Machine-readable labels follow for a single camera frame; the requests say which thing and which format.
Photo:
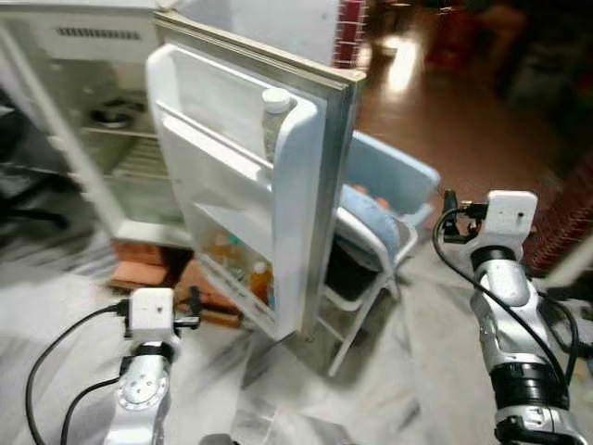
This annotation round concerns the metal bowl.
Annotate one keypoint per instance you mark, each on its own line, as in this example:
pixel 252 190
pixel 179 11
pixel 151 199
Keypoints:
pixel 114 115

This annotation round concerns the blue seat cushion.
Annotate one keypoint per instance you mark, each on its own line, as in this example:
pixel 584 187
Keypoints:
pixel 371 218

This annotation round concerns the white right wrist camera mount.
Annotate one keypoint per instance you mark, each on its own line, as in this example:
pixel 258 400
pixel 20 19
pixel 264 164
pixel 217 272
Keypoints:
pixel 508 218

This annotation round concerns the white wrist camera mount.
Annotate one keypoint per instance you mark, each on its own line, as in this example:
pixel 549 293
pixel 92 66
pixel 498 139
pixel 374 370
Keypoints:
pixel 151 313
pixel 508 218

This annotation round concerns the orange drink bottle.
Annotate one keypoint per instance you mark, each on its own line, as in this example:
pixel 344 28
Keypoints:
pixel 260 283

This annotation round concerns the black office chair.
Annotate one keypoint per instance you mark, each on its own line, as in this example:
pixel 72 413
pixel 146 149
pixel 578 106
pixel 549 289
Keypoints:
pixel 23 185

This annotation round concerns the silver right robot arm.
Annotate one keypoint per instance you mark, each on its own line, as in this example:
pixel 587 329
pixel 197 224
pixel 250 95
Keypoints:
pixel 514 324

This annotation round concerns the red brick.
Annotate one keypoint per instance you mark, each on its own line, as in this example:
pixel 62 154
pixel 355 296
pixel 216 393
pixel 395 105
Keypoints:
pixel 144 273
pixel 208 295

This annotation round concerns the clear bottle with white cap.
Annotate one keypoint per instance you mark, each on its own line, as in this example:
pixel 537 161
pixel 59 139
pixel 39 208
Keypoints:
pixel 275 116

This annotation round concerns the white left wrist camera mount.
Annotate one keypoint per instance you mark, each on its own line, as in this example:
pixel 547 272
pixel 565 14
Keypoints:
pixel 151 313

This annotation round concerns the grey fridge door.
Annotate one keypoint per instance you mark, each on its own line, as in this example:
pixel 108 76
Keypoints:
pixel 306 213

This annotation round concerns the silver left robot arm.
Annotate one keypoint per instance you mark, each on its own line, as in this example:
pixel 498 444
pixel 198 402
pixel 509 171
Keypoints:
pixel 141 394

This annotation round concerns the grey fridge body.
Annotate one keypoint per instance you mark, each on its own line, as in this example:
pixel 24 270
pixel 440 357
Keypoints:
pixel 65 65

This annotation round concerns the blue chair with white frame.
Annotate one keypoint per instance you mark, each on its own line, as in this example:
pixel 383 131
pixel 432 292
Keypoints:
pixel 398 167

